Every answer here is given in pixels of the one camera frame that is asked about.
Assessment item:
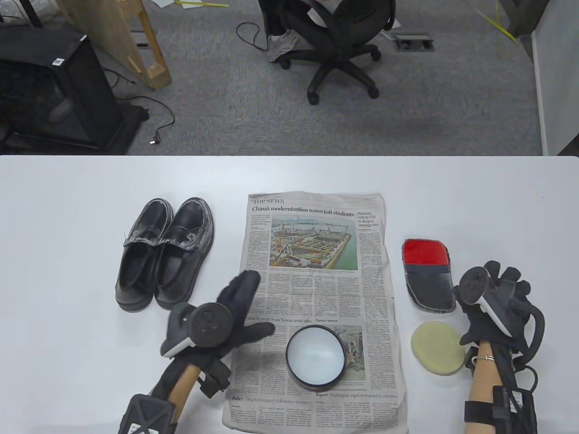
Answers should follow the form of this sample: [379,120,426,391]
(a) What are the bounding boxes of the person's left hand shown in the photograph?
[161,270,276,398]

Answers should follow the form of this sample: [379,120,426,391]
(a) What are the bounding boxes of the person's right hand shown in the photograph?
[455,261,543,362]

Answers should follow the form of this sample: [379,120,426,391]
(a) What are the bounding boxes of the black leather loafer shoe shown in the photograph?
[115,198,175,313]
[154,197,214,311]

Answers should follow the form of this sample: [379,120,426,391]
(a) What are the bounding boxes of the printed newspaper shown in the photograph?
[223,192,408,434]

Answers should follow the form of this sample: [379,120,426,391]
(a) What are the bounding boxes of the red and grey polishing mitt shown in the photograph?
[402,238,456,313]

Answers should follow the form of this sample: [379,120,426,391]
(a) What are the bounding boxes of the round leather care cream jar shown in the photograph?
[285,326,348,392]

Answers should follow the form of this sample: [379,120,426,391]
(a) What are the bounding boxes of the round yellow polishing sponge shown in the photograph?
[410,321,466,376]

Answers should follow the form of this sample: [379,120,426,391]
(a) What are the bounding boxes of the black white right hand controller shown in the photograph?
[455,267,546,362]

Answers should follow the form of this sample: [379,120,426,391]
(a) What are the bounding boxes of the black white hand controller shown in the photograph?
[161,302,233,359]
[455,267,546,362]

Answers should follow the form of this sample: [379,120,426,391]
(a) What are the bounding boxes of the black white left hand controller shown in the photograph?
[161,302,233,359]

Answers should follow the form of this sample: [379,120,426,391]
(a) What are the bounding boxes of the white partition panel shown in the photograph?
[532,0,579,156]

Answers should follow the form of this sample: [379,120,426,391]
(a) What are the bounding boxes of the black swivel office chair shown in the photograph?
[279,0,396,105]

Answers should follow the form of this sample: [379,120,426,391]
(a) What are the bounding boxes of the grey floor outlet box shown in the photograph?
[393,33,435,52]

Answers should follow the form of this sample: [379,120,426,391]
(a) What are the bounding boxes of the yellow floor tape strip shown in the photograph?
[470,0,518,42]

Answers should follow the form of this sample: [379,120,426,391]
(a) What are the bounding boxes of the black mesh cabinet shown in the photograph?
[0,23,150,155]

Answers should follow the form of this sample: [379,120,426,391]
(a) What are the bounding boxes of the black wrist module cable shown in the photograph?
[513,364,539,394]

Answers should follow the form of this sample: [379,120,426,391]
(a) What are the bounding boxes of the black right wrist camera module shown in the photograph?
[464,384,539,434]

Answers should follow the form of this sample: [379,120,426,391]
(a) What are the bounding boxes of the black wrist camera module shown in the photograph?
[119,393,178,434]
[464,384,539,434]

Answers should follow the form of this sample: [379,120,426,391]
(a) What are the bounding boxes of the black left wrist camera module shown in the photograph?
[119,393,178,434]

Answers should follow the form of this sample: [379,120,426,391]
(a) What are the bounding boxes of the black cable with plug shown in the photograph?
[102,68,176,146]

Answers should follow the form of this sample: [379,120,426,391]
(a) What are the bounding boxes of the thin black floor cable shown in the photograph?
[236,21,272,51]

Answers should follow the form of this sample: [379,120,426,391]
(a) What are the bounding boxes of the light wooden frame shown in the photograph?
[57,0,172,91]

